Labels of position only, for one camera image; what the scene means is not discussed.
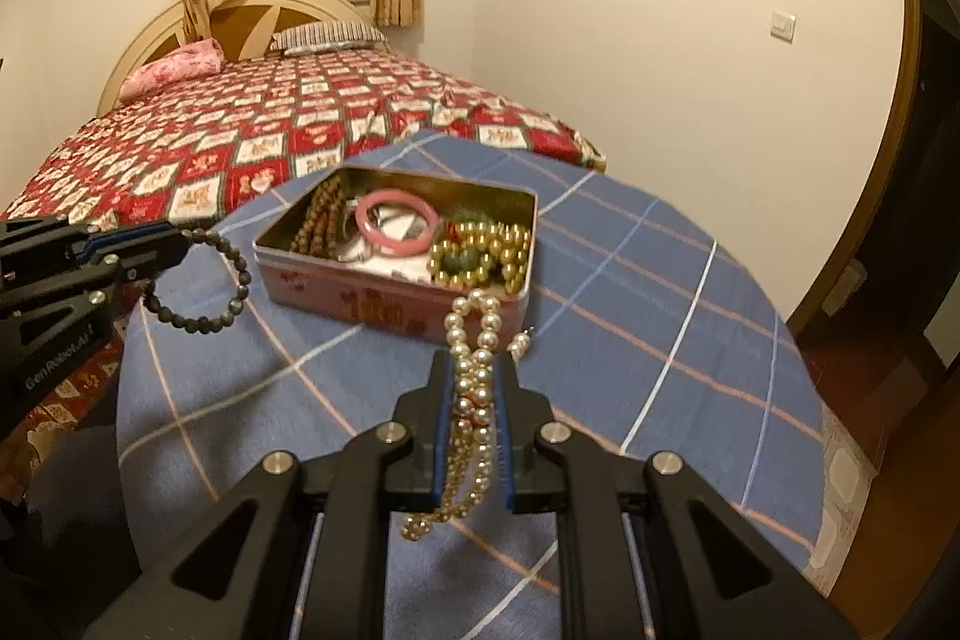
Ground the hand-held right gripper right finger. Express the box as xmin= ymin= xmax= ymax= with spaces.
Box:
xmin=498 ymin=355 xmax=860 ymax=640

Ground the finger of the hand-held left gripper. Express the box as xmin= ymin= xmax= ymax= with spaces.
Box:
xmin=67 ymin=218 xmax=197 ymax=260
xmin=84 ymin=233 xmax=202 ymax=305

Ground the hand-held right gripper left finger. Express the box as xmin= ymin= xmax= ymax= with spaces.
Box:
xmin=82 ymin=351 xmax=458 ymax=640

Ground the white pearl necklace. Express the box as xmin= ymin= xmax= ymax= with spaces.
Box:
xmin=401 ymin=289 xmax=535 ymax=543

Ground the dark bead bracelet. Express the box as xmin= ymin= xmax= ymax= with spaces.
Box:
xmin=141 ymin=225 xmax=253 ymax=334

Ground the pink tin box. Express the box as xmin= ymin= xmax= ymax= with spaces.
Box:
xmin=253 ymin=165 xmax=540 ymax=342

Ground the green jade bracelet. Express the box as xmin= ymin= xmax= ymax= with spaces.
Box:
xmin=439 ymin=206 xmax=493 ymax=281

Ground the wooden bead necklace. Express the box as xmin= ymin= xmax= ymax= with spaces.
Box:
xmin=289 ymin=173 xmax=350 ymax=256

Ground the gold pearl bead strand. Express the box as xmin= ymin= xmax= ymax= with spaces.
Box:
xmin=429 ymin=220 xmax=533 ymax=297

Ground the pink bangle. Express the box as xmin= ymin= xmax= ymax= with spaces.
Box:
xmin=354 ymin=188 xmax=440 ymax=257

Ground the bed with red quilt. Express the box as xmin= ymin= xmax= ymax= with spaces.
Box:
xmin=0 ymin=51 xmax=608 ymax=461

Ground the blue plaid tablecloth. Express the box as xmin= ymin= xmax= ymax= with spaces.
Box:
xmin=116 ymin=130 xmax=826 ymax=640

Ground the pink pillow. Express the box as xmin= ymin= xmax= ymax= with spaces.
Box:
xmin=120 ymin=38 xmax=224 ymax=102

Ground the cream arched headboard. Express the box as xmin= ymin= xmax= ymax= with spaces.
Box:
xmin=97 ymin=0 xmax=376 ymax=117

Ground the striped pillow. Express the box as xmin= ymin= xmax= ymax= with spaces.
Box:
xmin=270 ymin=20 xmax=391 ymax=58

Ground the wooden door frame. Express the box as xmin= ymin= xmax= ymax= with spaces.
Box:
xmin=784 ymin=0 xmax=924 ymax=335

